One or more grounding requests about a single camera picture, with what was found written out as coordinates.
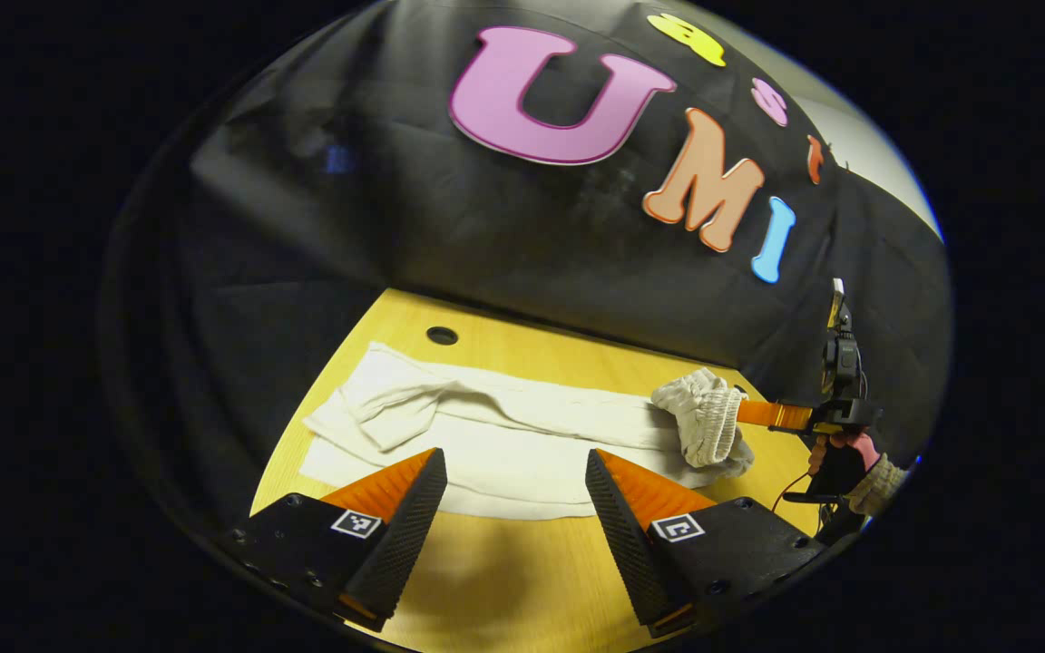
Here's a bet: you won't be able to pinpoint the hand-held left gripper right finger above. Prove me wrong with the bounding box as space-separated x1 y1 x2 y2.
584 447 828 638

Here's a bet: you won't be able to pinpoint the thin red cable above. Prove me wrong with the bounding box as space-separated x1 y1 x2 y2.
771 469 828 538

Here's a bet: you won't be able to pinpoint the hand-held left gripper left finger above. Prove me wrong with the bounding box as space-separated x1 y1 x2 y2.
218 447 449 634

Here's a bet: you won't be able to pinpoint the black backdrop cloth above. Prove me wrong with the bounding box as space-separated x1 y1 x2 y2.
101 0 955 545

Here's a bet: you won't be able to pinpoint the white jeans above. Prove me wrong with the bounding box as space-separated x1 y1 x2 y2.
300 342 757 521

